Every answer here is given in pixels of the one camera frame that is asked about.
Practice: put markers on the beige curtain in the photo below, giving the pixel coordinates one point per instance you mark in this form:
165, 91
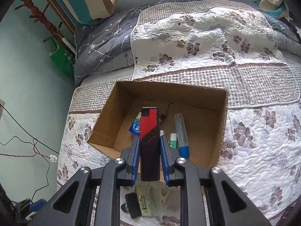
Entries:
274, 6

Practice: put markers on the wooden bed frame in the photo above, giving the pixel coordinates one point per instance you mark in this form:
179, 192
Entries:
56, 7

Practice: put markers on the grey blanket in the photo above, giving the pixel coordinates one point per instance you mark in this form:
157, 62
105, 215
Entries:
287, 36

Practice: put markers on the green white tube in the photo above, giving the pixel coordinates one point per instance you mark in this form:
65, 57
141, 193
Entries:
173, 141

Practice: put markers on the striped pillow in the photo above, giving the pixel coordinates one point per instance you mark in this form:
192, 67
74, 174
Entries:
94, 0

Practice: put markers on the red black lighter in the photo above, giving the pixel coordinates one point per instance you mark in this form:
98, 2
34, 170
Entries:
149, 146

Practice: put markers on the clear tube with blue cap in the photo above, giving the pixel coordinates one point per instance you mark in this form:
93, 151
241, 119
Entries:
181, 134

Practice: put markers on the white hanging plug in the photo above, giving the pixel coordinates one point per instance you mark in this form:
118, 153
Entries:
53, 158

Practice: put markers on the white plastic clip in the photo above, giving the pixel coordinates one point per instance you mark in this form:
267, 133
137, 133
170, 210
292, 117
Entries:
166, 197

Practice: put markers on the dark round small object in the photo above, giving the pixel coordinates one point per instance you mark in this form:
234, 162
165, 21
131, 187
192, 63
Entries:
123, 207

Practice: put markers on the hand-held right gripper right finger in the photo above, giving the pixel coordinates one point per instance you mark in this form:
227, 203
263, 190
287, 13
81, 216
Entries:
164, 167

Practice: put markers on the grey star print duvet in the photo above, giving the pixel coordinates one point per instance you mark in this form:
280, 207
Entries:
103, 44

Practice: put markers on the blue white small packet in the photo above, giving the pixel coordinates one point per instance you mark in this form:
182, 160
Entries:
135, 128

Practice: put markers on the green plastic bag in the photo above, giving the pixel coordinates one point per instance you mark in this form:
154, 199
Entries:
62, 60

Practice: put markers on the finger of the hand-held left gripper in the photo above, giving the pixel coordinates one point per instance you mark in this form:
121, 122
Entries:
37, 204

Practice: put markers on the pale green paper box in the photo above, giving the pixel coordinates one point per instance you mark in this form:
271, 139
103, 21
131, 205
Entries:
148, 200

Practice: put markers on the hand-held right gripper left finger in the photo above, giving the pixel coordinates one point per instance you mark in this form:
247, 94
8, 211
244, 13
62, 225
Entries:
134, 167

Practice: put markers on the folded floral quilt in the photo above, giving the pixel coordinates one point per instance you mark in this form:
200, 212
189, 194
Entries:
199, 28

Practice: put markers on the brown cardboard box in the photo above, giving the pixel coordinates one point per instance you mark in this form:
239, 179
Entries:
199, 122

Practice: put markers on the wooden coat rack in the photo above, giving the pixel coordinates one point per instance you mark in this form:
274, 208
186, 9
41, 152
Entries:
35, 14

